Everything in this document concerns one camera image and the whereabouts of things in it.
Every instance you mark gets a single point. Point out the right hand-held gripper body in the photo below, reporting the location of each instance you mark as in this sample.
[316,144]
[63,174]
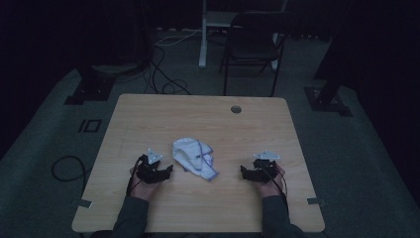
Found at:
[264,168]

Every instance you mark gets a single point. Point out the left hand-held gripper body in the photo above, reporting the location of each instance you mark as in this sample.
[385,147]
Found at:
[147,172]

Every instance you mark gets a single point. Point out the white cloth with purple edge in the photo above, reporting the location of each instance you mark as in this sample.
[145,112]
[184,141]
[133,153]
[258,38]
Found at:
[194,158]

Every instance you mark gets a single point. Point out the person's left hand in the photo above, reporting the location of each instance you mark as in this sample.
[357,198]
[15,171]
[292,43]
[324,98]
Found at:
[142,188]

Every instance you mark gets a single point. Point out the person's right hand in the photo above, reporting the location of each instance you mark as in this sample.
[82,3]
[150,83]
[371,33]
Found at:
[272,186]

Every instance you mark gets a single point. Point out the black stand base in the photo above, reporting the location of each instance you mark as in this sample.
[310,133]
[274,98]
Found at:
[90,87]
[327,95]

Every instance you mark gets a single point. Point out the grey round floor base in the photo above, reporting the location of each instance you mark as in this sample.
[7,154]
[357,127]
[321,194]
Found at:
[115,68]

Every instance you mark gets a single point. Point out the black folding chair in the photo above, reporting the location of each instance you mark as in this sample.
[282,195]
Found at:
[254,43]

